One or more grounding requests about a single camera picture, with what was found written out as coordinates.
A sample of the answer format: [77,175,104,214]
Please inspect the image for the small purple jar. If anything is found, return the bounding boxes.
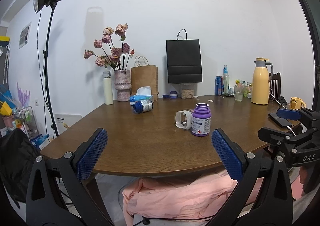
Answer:
[170,91,178,99]

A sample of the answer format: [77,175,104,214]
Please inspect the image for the dried pink roses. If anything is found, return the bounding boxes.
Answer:
[83,23,135,71]

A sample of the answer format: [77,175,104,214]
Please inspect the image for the wire storage rack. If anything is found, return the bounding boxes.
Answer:
[12,106,39,140]

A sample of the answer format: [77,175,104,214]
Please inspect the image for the pink cloth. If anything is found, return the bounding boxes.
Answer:
[121,168,264,226]

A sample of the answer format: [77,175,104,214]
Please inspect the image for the dark wooden chair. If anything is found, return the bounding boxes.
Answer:
[269,73,281,100]

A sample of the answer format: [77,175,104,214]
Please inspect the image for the pink ceramic vase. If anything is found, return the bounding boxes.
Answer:
[114,70,132,102]

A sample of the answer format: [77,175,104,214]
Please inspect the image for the black smartphone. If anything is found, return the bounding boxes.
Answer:
[268,113,292,128]

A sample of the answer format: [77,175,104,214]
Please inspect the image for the black paper bag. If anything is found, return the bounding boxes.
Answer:
[166,28,202,84]

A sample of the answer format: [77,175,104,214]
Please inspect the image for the blue soda can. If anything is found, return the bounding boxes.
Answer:
[215,76,223,95]

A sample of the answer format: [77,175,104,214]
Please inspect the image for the brown paper bag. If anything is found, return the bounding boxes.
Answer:
[131,56,159,101]

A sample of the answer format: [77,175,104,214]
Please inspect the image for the drinking glass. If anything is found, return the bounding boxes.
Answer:
[234,84,245,102]

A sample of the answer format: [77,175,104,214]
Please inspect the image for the clear plastic cup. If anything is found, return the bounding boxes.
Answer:
[175,109,193,130]

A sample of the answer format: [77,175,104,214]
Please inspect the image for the purple supplement bottle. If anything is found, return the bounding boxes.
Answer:
[191,103,212,136]

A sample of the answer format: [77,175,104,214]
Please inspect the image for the clear glass bottle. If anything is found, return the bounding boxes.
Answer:
[222,65,229,95]

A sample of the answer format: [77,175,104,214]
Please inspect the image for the white charging cable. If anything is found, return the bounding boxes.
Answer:
[268,90,297,137]

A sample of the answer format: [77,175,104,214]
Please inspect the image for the snack packets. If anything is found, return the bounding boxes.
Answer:
[234,80,253,99]

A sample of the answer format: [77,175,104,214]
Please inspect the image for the cream thermos bottle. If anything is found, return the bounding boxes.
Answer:
[103,71,113,105]

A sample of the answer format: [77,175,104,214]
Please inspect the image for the wall poster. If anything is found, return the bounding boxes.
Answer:
[18,22,31,48]

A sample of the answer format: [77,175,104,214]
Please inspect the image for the clear jar of grains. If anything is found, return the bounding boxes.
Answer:
[181,83,195,100]

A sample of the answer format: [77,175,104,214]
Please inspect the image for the blue tissue box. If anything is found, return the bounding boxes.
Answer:
[130,86,154,106]

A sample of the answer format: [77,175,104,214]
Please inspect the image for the blue-capped supplement bottle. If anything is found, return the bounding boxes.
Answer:
[133,100,153,114]

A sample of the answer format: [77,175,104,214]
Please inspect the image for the yellow thermos jug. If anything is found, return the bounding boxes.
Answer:
[251,57,273,105]

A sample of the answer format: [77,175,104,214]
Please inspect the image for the yellow mug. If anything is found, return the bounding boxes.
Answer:
[290,97,306,110]

